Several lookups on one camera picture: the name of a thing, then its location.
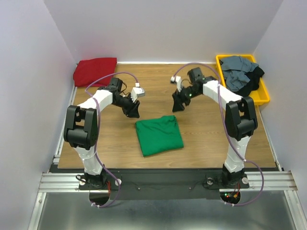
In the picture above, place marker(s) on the grey blue t shirt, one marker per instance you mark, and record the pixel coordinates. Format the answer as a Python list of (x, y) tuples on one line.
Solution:
[(238, 63)]

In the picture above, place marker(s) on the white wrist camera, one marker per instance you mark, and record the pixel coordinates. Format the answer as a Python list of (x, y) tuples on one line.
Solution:
[(136, 92), (177, 80)]

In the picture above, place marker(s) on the black t shirt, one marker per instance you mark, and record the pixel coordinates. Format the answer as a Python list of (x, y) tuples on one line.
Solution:
[(253, 83)]

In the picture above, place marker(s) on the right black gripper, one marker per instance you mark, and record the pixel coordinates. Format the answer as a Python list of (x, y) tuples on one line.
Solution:
[(179, 98)]

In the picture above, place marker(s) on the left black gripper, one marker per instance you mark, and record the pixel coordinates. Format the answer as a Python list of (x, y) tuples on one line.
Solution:
[(132, 111)]

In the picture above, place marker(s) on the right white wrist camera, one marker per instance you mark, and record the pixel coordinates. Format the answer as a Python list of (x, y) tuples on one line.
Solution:
[(177, 80)]

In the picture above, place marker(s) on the aluminium frame rail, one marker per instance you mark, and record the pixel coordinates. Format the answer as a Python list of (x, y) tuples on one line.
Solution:
[(269, 181)]

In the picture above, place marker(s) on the folded red t shirt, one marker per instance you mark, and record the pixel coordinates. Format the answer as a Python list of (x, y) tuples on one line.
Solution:
[(88, 71)]

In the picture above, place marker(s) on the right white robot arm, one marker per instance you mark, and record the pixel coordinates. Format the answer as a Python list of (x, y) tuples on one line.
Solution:
[(238, 117)]

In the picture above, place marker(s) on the yellow plastic bin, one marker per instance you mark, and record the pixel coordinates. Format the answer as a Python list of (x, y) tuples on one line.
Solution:
[(261, 95)]

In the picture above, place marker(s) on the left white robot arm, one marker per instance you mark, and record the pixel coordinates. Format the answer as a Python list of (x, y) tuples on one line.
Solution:
[(82, 126)]

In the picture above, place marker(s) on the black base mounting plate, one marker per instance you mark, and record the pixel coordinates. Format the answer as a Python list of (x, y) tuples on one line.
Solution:
[(163, 184)]

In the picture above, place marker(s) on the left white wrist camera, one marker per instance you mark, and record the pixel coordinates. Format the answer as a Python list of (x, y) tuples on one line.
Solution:
[(136, 92)]

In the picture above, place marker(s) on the green t shirt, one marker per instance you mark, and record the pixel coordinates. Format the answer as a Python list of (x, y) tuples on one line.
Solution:
[(158, 135)]

